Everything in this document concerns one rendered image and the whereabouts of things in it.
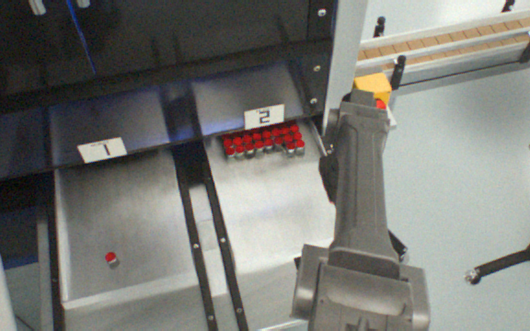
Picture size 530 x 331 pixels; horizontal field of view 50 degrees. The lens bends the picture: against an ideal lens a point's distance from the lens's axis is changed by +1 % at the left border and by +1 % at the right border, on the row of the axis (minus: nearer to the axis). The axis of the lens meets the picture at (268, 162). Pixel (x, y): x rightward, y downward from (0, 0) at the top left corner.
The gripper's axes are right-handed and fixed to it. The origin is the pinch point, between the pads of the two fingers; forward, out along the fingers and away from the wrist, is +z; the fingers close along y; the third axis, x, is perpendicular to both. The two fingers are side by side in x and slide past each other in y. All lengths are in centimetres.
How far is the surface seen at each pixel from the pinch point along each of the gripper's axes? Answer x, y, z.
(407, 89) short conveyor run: -32, 38, 24
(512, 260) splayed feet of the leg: -75, 9, 99
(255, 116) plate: 9.5, 27.0, 6.0
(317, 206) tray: 0.1, 10.2, 20.6
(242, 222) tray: 17.0, 10.3, 20.1
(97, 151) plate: 43, 27, 6
